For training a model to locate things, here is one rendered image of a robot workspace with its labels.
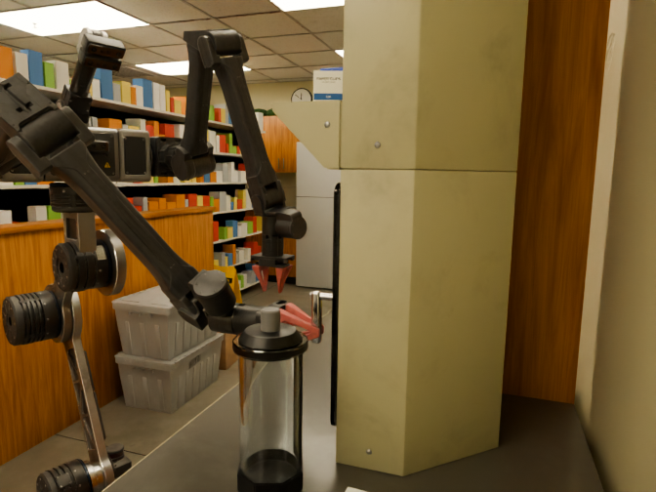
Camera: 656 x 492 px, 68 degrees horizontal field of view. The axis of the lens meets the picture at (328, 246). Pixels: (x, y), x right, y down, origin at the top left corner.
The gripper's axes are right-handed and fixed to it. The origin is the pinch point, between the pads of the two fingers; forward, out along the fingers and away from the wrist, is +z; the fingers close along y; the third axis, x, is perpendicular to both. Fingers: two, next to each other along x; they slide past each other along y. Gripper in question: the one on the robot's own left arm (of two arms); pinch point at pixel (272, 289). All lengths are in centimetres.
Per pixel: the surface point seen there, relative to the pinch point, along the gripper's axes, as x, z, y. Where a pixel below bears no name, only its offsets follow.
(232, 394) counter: -29.7, 16.1, 4.9
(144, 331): 109, 61, -132
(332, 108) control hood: -46, -40, 31
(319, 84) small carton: -38, -45, 26
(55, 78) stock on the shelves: 133, -88, -215
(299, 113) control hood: -46, -39, 26
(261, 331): -56, -8, 24
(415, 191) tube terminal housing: -46, -28, 44
